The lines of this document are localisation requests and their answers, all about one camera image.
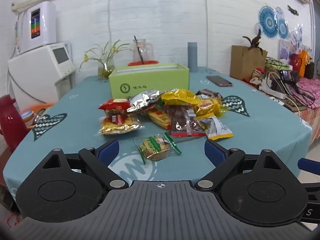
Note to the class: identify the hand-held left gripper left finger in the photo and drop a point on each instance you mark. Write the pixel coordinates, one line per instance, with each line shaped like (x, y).
(108, 148)

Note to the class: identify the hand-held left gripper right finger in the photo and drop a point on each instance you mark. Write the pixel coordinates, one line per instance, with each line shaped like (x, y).
(213, 151)

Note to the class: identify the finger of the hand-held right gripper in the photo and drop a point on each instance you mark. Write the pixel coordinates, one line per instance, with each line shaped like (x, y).
(308, 164)

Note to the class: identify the white yellow seed packet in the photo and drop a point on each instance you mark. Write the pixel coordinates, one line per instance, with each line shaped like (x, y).
(217, 130)

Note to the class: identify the dark red clear packet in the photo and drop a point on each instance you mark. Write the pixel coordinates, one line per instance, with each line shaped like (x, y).
(182, 122)

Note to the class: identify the yellow bread packet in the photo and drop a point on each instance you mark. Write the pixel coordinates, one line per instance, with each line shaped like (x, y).
(208, 106)

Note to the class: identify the green cake packet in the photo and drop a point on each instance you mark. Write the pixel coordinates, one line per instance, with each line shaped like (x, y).
(155, 147)

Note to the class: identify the dark brown snack packet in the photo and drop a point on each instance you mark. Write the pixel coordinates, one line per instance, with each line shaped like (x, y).
(208, 93)

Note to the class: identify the orange wafer packet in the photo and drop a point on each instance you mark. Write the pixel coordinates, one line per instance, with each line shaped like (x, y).
(160, 118)

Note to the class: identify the silver foil snack packet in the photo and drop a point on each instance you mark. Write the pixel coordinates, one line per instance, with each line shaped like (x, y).
(143, 100)

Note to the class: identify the yellow foil snack packet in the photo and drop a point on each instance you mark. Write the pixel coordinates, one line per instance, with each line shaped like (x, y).
(180, 96)

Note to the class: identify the green cardboard box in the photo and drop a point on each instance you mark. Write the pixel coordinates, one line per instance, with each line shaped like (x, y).
(150, 80)

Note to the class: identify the smartphone in red case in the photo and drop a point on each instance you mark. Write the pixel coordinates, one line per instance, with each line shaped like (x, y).
(219, 80)

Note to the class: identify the pink printed cloth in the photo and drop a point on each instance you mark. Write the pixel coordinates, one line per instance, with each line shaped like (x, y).
(310, 87)

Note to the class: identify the glass vase with flowers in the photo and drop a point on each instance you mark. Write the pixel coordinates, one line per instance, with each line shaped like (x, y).
(106, 70)

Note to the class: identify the white power strip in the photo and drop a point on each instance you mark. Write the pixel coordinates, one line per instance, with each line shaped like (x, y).
(271, 91)

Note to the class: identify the orange basin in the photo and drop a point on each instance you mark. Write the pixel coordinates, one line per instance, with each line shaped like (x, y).
(37, 106)

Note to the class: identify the small doll figure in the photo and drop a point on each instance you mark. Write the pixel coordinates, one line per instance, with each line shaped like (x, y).
(257, 76)

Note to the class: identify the red plastic basket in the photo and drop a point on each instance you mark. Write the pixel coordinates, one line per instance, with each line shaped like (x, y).
(142, 63)

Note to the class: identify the brown cardboard box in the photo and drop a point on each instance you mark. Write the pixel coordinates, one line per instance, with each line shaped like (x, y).
(246, 63)

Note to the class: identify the grey bottle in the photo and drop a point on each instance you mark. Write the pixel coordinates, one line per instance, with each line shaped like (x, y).
(192, 57)

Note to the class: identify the red kettle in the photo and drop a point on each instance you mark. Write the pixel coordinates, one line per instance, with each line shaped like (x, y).
(11, 122)

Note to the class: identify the red bag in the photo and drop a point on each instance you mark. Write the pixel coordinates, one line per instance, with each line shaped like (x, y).
(296, 61)

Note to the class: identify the white machine with screen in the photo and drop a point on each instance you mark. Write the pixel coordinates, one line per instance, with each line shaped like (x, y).
(37, 72)

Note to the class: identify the black stick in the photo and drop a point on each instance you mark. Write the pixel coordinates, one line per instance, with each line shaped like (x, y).
(138, 48)

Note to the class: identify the glass pitcher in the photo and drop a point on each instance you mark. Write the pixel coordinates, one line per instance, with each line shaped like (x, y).
(146, 51)

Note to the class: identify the green mesh bag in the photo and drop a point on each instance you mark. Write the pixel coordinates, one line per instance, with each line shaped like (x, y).
(276, 63)

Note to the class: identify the dried dark flower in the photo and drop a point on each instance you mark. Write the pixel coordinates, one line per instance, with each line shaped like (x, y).
(255, 41)

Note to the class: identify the white water purifier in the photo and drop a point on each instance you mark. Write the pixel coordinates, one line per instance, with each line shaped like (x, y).
(43, 27)

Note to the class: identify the small blue paper fan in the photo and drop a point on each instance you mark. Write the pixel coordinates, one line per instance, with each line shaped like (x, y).
(283, 28)

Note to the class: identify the large blue paper fan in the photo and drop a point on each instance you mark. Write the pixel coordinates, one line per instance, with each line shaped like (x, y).
(268, 21)

